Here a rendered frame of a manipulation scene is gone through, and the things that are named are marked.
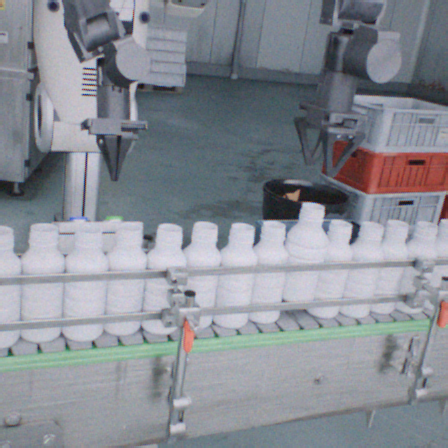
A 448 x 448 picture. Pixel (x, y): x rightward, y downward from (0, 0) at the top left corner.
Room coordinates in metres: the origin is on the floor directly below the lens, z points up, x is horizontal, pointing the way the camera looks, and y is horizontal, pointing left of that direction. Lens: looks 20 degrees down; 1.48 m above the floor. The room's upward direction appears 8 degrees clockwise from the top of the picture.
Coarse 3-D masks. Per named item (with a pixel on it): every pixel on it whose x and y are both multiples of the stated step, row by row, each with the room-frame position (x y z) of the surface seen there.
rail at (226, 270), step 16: (80, 272) 0.78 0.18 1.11; (96, 272) 0.78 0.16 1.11; (112, 272) 0.79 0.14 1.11; (128, 272) 0.80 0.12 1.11; (144, 272) 0.81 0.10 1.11; (160, 272) 0.82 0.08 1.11; (192, 272) 0.84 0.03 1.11; (208, 272) 0.86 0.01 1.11; (224, 272) 0.87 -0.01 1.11; (240, 272) 0.88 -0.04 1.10; (256, 272) 0.89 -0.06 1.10; (272, 272) 0.90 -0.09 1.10; (256, 304) 0.90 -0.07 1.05; (272, 304) 0.91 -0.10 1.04; (288, 304) 0.92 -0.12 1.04; (304, 304) 0.93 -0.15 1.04; (320, 304) 0.94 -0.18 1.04; (336, 304) 0.96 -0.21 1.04; (352, 304) 0.97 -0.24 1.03; (32, 320) 0.75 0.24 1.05; (48, 320) 0.76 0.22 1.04; (64, 320) 0.77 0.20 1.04; (80, 320) 0.78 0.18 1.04; (96, 320) 0.79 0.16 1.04; (112, 320) 0.80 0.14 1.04; (128, 320) 0.81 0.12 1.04
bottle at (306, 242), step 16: (304, 208) 0.96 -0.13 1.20; (320, 208) 0.98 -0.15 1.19; (304, 224) 0.95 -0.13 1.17; (320, 224) 0.96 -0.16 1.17; (288, 240) 0.96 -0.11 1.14; (304, 240) 0.94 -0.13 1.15; (320, 240) 0.94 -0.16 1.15; (304, 256) 0.93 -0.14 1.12; (320, 256) 0.94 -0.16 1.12; (288, 272) 0.95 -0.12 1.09; (304, 272) 0.94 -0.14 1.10; (288, 288) 0.94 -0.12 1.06; (304, 288) 0.94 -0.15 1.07
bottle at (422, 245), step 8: (424, 224) 1.08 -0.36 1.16; (432, 224) 1.08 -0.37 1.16; (416, 232) 1.06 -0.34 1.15; (424, 232) 1.05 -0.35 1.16; (432, 232) 1.05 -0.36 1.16; (416, 240) 1.06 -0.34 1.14; (424, 240) 1.05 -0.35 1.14; (432, 240) 1.05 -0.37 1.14; (408, 248) 1.05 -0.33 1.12; (416, 248) 1.05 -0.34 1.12; (424, 248) 1.04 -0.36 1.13; (432, 248) 1.05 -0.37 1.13; (416, 256) 1.04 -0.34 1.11; (424, 256) 1.04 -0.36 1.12; (432, 256) 1.04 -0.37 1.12; (408, 272) 1.04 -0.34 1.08; (416, 272) 1.04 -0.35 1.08; (432, 272) 1.05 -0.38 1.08; (408, 280) 1.04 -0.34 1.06; (400, 288) 1.05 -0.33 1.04; (408, 288) 1.04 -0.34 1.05; (400, 304) 1.04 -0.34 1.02; (400, 312) 1.04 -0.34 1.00; (408, 312) 1.04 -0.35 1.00; (416, 312) 1.04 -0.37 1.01
